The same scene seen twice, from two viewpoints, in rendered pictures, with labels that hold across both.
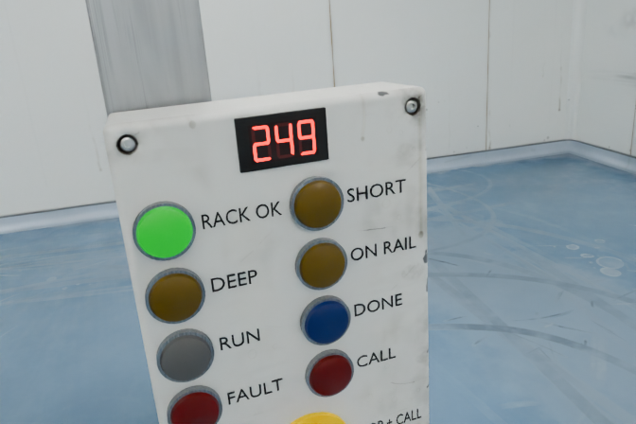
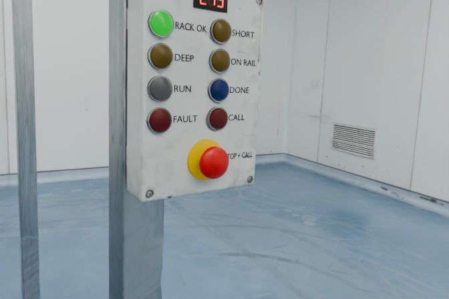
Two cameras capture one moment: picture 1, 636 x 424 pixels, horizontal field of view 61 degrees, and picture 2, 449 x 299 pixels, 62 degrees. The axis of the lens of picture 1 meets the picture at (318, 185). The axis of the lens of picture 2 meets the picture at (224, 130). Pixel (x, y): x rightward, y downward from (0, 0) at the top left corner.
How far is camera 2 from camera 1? 0.27 m
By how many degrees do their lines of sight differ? 19
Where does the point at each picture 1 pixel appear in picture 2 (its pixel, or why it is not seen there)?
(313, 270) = (218, 60)
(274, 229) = (202, 38)
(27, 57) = not seen: outside the picture
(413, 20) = not seen: hidden behind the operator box
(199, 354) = (168, 87)
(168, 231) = (165, 21)
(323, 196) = (224, 26)
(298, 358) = (205, 107)
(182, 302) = (164, 57)
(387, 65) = not seen: hidden behind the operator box
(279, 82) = (101, 100)
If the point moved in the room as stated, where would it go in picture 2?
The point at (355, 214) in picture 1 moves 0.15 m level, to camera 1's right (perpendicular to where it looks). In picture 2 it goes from (234, 42) to (336, 49)
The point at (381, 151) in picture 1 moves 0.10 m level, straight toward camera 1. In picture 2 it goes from (246, 17) to (268, 1)
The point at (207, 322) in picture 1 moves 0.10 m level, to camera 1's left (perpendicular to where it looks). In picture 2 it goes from (170, 75) to (77, 71)
